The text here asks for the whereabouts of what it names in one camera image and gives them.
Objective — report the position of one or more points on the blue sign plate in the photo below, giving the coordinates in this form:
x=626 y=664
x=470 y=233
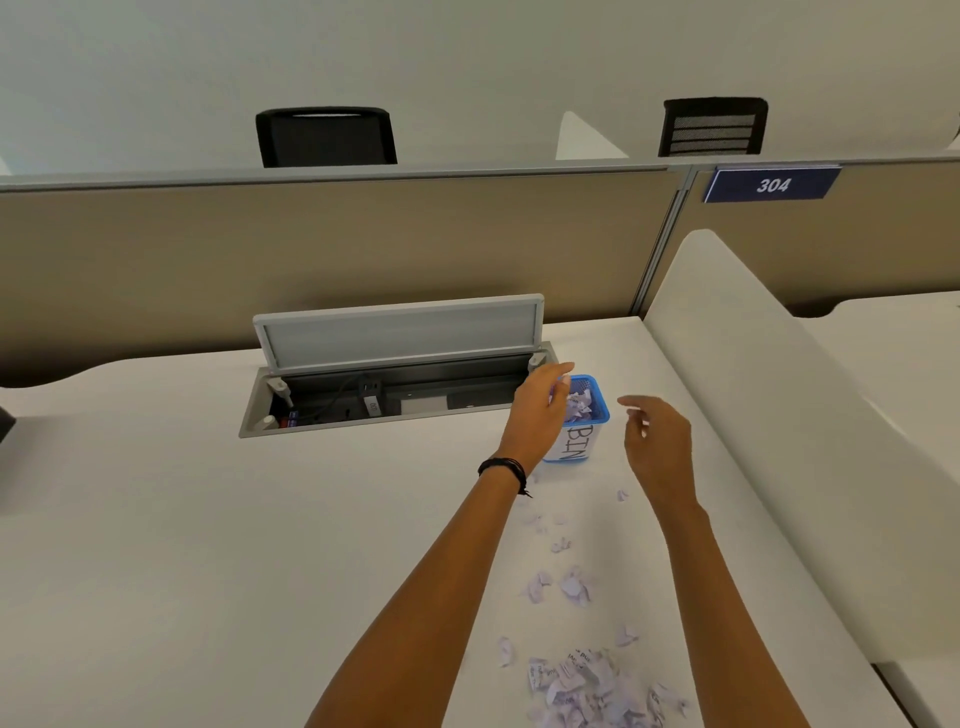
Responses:
x=772 y=184

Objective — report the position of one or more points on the person's left forearm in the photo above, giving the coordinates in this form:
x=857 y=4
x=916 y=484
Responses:
x=420 y=615

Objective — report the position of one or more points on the person's right forearm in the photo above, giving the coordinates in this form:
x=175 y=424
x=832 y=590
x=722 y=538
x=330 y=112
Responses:
x=731 y=630

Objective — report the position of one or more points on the person's left thumb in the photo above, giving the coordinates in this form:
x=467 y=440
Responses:
x=560 y=396

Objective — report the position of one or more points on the white rounded desk divider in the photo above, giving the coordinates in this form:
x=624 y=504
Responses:
x=787 y=450

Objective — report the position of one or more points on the person's right hand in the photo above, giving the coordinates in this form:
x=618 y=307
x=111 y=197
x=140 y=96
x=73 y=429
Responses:
x=664 y=454

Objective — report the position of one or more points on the blue mesh bin white label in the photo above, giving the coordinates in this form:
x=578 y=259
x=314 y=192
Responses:
x=586 y=439

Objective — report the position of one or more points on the heap of crumpled paper scraps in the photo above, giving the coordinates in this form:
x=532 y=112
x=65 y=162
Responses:
x=580 y=403

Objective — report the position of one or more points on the narrow beige partition panel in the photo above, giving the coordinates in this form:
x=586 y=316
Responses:
x=862 y=240

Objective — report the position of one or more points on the scattered pile of paper scraps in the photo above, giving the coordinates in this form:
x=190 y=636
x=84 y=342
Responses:
x=577 y=675

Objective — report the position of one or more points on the black office chair solid back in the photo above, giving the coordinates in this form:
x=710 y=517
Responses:
x=326 y=139

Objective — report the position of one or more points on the black office chair slatted back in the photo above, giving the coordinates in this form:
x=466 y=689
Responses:
x=712 y=126

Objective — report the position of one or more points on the person's right thumb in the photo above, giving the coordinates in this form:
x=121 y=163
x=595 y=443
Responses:
x=634 y=433

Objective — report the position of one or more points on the wide beige partition panel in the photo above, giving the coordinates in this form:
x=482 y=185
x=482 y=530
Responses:
x=300 y=247

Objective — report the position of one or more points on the person's left hand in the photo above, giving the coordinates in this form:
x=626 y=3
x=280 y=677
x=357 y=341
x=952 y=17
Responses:
x=534 y=420

